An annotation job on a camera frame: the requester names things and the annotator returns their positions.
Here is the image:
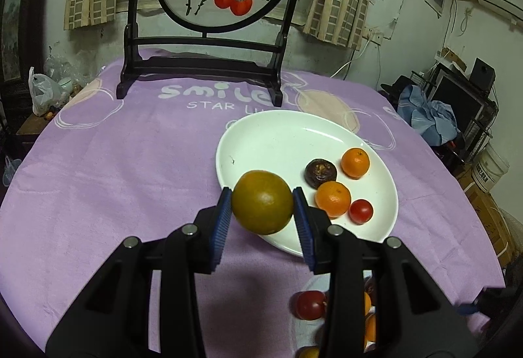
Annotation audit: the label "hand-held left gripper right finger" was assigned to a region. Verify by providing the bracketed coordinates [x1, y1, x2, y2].
[292, 187, 481, 358]

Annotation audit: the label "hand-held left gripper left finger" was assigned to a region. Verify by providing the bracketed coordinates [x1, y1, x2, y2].
[45, 187, 233, 358]

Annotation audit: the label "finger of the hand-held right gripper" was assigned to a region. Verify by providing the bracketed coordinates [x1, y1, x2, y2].
[457, 287, 507, 318]

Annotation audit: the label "large green-brown orange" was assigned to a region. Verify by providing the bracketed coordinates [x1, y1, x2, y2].
[231, 170, 295, 236]

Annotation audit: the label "white oval plate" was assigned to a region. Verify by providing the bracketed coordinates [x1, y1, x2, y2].
[216, 110, 399, 259]

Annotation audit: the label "small white plate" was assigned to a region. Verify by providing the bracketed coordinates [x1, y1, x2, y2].
[290, 270, 377, 358]

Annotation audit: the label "small red cherry tomato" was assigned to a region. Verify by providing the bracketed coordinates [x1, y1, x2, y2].
[348, 199, 374, 225]

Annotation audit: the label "cardboard boxes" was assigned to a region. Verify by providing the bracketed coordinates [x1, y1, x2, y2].
[457, 165, 515, 269]

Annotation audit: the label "purple printed tablecloth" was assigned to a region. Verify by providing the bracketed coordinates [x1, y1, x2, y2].
[0, 48, 508, 358]

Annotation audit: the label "white plastic bucket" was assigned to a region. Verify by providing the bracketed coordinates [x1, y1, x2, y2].
[471, 145, 511, 192]

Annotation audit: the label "black hat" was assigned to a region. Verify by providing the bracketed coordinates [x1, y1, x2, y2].
[380, 75, 414, 102]

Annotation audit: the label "blue cloth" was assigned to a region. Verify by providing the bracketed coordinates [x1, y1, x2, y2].
[398, 85, 461, 145]

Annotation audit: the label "black monitor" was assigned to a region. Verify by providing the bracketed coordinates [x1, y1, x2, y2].
[427, 73, 485, 135]

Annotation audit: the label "white plastic bag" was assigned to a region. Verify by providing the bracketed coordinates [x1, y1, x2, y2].
[28, 67, 68, 117]

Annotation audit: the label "clear plastic bag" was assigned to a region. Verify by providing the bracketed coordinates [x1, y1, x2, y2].
[43, 53, 83, 94]

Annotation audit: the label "black speaker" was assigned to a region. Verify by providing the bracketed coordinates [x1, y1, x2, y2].
[469, 57, 498, 93]

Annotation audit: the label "dark framed picture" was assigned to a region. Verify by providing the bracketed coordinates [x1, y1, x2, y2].
[0, 0, 38, 83]

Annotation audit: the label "white power cable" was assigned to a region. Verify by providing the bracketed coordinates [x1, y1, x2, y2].
[330, 40, 369, 78]

